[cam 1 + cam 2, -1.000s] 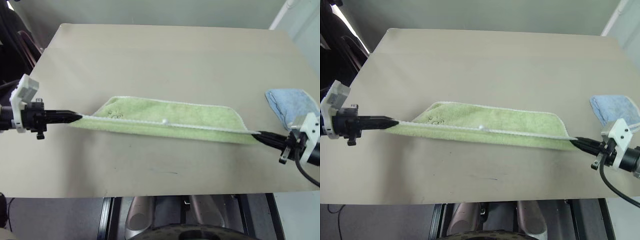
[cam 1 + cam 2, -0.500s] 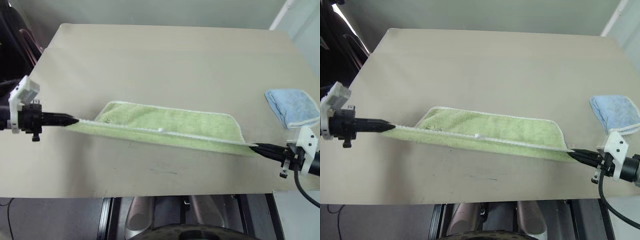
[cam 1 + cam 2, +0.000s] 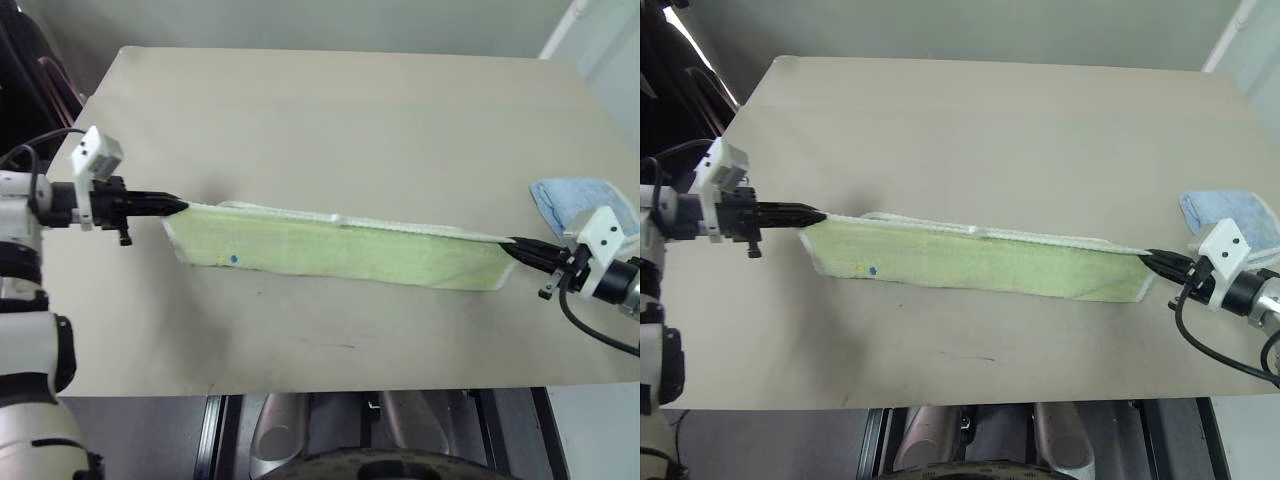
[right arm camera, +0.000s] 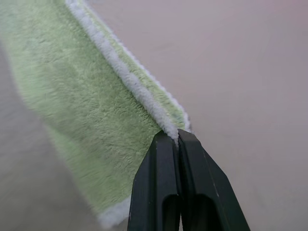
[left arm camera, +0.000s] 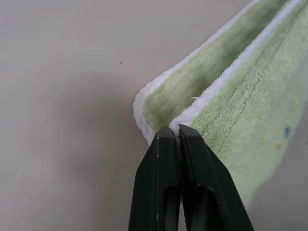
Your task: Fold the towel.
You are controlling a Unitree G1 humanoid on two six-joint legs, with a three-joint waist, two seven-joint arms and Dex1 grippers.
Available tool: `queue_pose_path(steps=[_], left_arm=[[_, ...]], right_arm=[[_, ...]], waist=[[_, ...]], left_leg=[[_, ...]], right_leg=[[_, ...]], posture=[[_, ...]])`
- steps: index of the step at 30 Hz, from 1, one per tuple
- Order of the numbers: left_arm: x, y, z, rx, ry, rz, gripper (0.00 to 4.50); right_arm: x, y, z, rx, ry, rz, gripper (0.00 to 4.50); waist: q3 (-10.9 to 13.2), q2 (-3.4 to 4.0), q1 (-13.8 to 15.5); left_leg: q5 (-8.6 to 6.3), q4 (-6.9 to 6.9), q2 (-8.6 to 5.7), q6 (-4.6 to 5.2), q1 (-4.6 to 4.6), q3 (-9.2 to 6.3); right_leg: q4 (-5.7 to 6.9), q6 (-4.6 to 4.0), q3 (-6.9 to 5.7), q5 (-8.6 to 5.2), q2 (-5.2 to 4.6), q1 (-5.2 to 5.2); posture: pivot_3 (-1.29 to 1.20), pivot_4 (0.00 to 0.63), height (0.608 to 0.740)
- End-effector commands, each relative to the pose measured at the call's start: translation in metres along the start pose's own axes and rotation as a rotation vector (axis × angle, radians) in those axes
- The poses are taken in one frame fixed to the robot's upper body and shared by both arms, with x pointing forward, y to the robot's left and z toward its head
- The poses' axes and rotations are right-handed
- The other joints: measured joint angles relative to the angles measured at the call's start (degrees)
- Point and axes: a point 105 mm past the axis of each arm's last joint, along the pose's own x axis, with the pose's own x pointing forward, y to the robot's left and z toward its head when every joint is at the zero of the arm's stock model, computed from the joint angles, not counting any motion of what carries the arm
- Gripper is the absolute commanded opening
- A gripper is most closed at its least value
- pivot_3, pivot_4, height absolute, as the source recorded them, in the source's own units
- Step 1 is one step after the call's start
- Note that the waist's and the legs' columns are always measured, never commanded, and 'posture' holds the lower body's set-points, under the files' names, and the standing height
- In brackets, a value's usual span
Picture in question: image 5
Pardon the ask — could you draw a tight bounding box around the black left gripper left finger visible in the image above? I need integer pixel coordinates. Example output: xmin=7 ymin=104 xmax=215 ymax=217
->
xmin=128 ymin=127 xmax=181 ymax=231

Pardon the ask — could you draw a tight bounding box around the green towel with white trim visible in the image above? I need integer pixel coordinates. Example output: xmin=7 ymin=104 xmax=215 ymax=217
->
xmin=132 ymin=0 xmax=308 ymax=210

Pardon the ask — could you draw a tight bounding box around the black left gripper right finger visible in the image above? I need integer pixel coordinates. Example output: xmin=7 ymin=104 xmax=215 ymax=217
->
xmin=178 ymin=124 xmax=255 ymax=231

